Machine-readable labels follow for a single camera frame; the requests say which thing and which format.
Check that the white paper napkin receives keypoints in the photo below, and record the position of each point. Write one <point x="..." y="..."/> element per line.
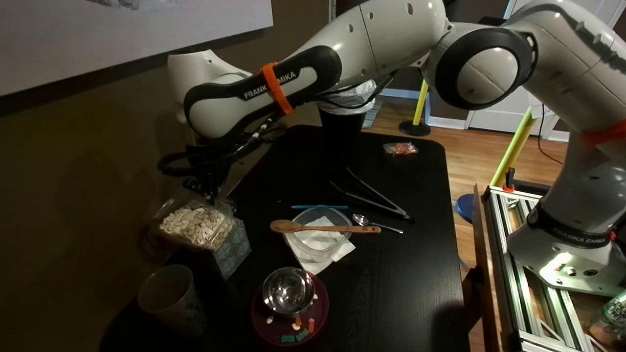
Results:
<point x="320" y="265"/>

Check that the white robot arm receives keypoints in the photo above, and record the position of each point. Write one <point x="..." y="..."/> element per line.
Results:
<point x="557" y="49"/>

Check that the clear candy bag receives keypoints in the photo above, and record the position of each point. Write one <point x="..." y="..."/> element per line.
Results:
<point x="400" y="149"/>

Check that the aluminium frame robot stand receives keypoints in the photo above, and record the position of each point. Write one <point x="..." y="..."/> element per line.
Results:
<point x="535" y="308"/>

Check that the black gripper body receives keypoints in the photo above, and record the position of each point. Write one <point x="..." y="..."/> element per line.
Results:
<point x="205" y="167"/>

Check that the yellow-green pole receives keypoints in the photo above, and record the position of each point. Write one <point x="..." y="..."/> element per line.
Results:
<point x="510" y="157"/>

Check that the white paper cup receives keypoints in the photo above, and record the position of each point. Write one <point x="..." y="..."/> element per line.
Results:
<point x="170" y="294"/>

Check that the dark red polka-dot plate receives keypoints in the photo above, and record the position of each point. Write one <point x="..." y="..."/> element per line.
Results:
<point x="291" y="331"/>

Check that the metal tongs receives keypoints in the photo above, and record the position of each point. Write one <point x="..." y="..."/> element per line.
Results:
<point x="359" y="190"/>

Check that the metal spoon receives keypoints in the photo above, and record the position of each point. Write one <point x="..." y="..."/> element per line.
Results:
<point x="363" y="220"/>

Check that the wooden spoon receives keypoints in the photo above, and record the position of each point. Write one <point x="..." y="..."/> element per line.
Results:
<point x="285" y="225"/>

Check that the clear lunchbox with food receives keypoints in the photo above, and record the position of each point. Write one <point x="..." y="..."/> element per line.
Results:
<point x="199" y="225"/>

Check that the clear glass bowl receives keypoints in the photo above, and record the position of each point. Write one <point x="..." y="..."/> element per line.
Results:
<point x="289" y="290"/>

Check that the white whiteboard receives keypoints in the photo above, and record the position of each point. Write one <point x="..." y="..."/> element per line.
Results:
<point x="44" y="42"/>

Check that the blue straw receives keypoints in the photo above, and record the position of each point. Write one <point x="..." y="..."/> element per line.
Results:
<point x="320" y="206"/>

